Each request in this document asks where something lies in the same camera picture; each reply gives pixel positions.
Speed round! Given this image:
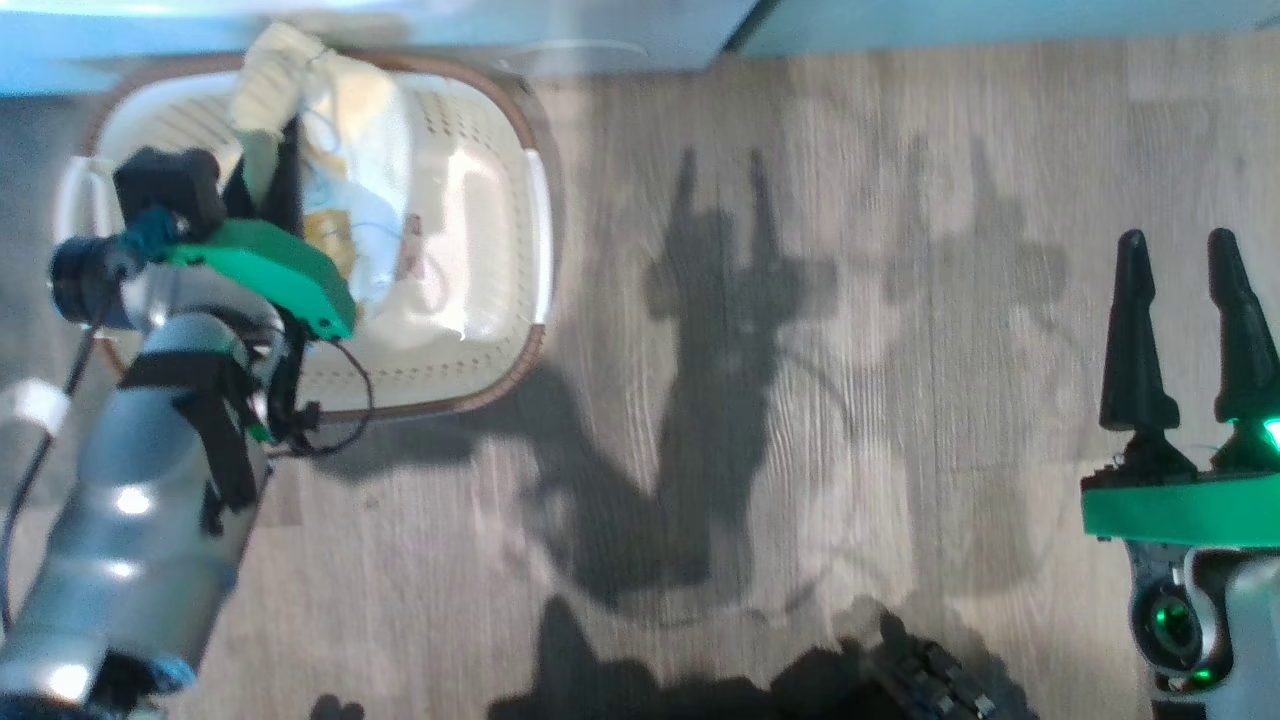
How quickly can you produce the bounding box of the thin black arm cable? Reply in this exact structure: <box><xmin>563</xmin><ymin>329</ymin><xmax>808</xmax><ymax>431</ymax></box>
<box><xmin>0</xmin><ymin>288</ymin><xmax>113</xmax><ymax>626</ymax></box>

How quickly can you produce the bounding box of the white laundry basket brown rim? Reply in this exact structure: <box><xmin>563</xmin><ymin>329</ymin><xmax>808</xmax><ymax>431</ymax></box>
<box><xmin>55</xmin><ymin>50</ymin><xmax>557</xmax><ymax>422</ymax></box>

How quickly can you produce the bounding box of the thin black looped cable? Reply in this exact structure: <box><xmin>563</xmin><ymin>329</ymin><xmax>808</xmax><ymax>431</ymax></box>
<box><xmin>268</xmin><ymin>335</ymin><xmax>374</xmax><ymax>458</ymax></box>

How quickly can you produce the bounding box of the cream bear print garment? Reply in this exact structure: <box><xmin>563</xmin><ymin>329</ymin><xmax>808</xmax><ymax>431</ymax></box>
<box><xmin>228</xmin><ymin>20</ymin><xmax>403</xmax><ymax>213</ymax></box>

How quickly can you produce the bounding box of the white cable tag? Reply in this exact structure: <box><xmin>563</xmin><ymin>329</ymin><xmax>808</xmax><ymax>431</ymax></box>
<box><xmin>0</xmin><ymin>378</ymin><xmax>72</xmax><ymax>437</ymax></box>

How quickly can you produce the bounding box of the blue cable connector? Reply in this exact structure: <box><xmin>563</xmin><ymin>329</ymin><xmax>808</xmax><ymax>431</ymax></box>
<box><xmin>118</xmin><ymin>204</ymin><xmax>183</xmax><ymax>263</ymax></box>

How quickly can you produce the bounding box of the pale green tall cabinet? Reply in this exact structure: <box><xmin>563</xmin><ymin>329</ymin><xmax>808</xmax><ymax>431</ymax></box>
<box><xmin>735</xmin><ymin>0</ymin><xmax>1280</xmax><ymax>57</ymax></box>

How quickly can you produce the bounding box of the white front-load washing machine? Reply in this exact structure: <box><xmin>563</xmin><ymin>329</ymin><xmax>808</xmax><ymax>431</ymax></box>
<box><xmin>0</xmin><ymin>0</ymin><xmax>763</xmax><ymax>98</ymax></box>

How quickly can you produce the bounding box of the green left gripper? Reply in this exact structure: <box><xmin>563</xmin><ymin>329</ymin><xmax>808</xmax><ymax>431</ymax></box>
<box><xmin>163</xmin><ymin>114</ymin><xmax>358</xmax><ymax>342</ymax></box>

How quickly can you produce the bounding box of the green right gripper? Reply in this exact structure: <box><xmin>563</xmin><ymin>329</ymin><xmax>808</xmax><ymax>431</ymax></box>
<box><xmin>1080</xmin><ymin>227</ymin><xmax>1280</xmax><ymax>551</ymax></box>

